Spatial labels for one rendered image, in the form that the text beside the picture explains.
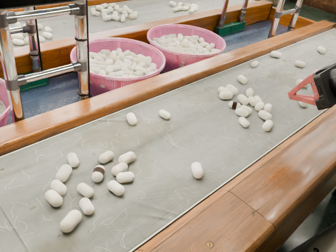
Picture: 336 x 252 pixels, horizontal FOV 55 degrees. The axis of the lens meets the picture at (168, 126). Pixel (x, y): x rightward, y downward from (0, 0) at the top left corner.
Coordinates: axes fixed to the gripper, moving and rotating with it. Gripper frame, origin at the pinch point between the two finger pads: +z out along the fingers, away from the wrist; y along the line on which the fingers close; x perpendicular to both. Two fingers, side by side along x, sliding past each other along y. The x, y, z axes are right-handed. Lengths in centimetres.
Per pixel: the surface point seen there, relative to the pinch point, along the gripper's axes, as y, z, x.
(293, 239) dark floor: -47, 49, 70
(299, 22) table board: -98, 41, -18
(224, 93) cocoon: -1.6, 18.6, -4.3
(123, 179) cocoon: 37.1, 13.5, 1.3
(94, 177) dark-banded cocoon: 40.9, 15.8, -1.1
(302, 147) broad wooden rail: 2.8, 0.0, 10.8
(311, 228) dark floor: -58, 46, 71
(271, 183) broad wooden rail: 17.7, -0.9, 11.8
